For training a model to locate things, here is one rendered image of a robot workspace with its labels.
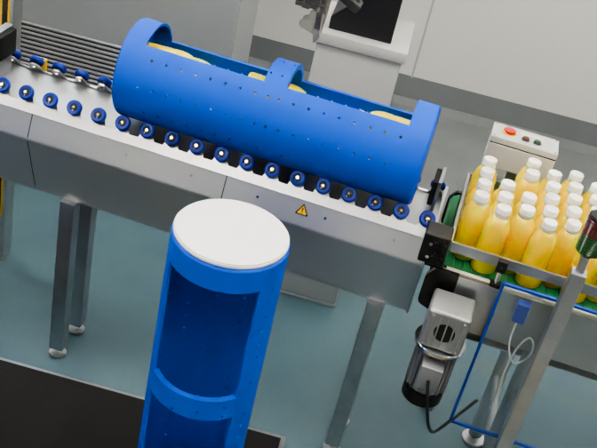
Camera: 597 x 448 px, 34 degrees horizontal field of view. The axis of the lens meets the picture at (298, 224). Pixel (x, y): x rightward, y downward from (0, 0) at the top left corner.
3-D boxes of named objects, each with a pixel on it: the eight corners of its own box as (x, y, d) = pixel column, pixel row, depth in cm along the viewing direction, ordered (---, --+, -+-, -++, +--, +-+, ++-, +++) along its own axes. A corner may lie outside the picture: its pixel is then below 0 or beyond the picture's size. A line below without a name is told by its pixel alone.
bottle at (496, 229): (493, 279, 262) (515, 221, 252) (467, 271, 263) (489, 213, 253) (495, 265, 268) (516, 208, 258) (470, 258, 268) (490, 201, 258)
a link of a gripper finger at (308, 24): (297, 36, 263) (304, 4, 258) (318, 43, 262) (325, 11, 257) (294, 41, 260) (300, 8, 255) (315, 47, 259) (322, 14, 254)
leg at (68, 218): (53, 346, 338) (66, 193, 304) (69, 351, 337) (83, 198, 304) (45, 356, 333) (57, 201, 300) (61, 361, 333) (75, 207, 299)
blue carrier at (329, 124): (149, 83, 301) (155, 0, 282) (424, 167, 290) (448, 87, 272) (109, 132, 280) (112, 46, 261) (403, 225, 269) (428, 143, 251)
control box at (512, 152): (484, 149, 302) (495, 120, 296) (548, 169, 300) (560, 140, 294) (481, 164, 294) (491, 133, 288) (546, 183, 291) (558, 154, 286)
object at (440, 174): (426, 202, 283) (438, 164, 276) (434, 204, 283) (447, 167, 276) (421, 218, 275) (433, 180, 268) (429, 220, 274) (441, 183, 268)
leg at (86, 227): (72, 323, 350) (85, 172, 316) (87, 327, 349) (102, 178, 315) (64, 332, 345) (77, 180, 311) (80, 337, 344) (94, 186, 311)
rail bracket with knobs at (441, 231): (420, 247, 268) (430, 216, 262) (445, 255, 267) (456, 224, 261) (414, 266, 259) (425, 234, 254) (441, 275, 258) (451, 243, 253)
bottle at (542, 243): (543, 284, 265) (567, 228, 255) (531, 293, 260) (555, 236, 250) (521, 271, 268) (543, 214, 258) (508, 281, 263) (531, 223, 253)
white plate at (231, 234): (171, 194, 240) (170, 197, 240) (176, 261, 217) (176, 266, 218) (281, 203, 246) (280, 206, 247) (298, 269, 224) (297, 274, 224)
